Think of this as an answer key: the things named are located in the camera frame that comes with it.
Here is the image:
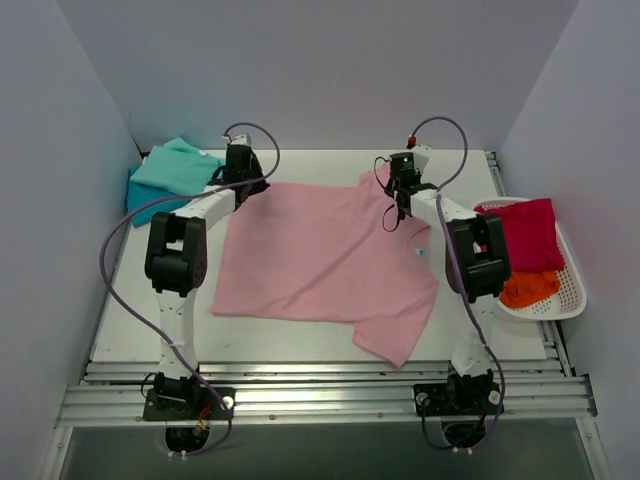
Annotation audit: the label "pink t-shirt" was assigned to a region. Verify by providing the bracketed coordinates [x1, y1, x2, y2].
[210, 172, 439, 367]

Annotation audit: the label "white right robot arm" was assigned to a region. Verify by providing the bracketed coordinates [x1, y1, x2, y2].
[383, 147, 511, 413]

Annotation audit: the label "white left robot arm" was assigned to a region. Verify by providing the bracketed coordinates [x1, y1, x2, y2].
[144, 133, 269, 419]

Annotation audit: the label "mint green folded t-shirt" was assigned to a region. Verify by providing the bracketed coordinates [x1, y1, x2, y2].
[130, 138, 225, 195]

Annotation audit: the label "teal blue folded t-shirt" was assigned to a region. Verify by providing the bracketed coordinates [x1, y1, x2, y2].
[126, 167, 194, 230]

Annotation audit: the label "magenta t-shirt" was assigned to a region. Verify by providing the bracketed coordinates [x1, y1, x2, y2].
[474, 198, 565, 273]

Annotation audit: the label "orange t-shirt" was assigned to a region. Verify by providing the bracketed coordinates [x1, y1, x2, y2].
[499, 271, 560, 309]

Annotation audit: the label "white plastic basket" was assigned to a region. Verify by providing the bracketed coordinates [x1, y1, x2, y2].
[474, 197, 587, 322]

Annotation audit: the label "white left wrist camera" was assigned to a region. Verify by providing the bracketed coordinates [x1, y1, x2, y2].
[222, 133, 252, 147]

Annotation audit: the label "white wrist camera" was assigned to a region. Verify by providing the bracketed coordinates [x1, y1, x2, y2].
[407, 135, 432, 174]
[222, 133, 252, 147]

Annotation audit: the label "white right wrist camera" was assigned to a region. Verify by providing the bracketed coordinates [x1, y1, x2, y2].
[407, 135, 432, 174]

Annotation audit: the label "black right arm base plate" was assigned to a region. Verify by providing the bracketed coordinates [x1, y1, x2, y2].
[412, 383, 504, 417]

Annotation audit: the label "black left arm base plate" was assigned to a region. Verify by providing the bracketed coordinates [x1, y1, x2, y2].
[142, 387, 228, 422]

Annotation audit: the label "aluminium rail frame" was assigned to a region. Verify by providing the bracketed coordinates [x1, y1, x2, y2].
[38, 149, 611, 480]

